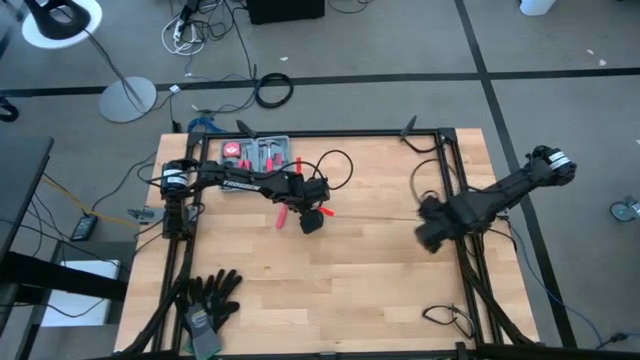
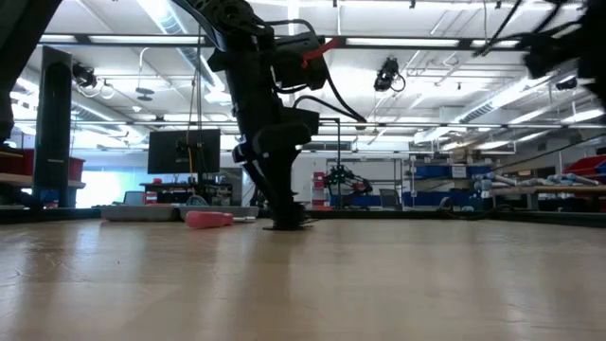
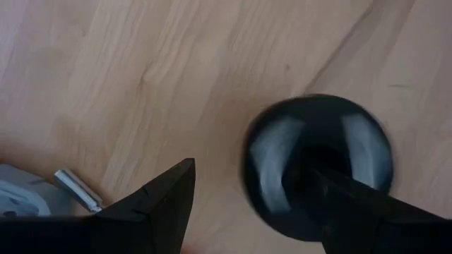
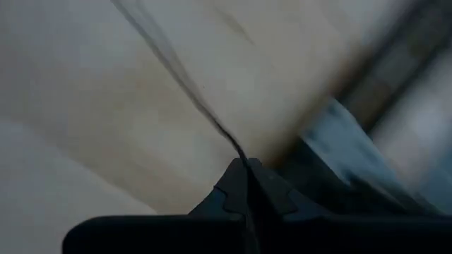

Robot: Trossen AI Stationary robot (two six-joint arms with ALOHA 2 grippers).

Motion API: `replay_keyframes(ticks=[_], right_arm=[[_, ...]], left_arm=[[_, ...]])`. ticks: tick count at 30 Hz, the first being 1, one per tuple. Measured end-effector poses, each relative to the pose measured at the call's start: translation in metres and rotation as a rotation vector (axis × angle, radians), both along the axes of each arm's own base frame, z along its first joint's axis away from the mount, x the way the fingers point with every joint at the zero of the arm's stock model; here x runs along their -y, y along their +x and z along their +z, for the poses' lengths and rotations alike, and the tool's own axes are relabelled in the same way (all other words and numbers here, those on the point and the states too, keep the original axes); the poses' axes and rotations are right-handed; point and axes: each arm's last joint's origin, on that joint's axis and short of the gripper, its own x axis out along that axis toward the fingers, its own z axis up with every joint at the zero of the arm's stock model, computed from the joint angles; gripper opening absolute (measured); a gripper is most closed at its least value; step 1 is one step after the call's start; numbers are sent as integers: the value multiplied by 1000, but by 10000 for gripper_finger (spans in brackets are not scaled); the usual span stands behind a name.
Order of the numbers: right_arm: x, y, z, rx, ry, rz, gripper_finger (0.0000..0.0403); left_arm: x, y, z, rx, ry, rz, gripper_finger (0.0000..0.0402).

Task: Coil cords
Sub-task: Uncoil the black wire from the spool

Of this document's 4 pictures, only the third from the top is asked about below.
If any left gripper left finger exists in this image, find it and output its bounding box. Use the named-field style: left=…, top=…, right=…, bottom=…
left=88, top=157, right=196, bottom=254

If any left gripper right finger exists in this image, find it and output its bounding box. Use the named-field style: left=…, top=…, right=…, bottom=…
left=309, top=167, right=452, bottom=254

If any black cord spool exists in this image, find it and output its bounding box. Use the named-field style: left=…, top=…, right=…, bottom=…
left=242, top=93, right=396, bottom=243

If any silver metal bar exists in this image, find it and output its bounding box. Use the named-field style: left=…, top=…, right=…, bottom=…
left=53, top=168, right=105, bottom=214

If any grey plastic tool case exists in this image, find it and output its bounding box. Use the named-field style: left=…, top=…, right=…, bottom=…
left=0, top=163, right=73, bottom=218

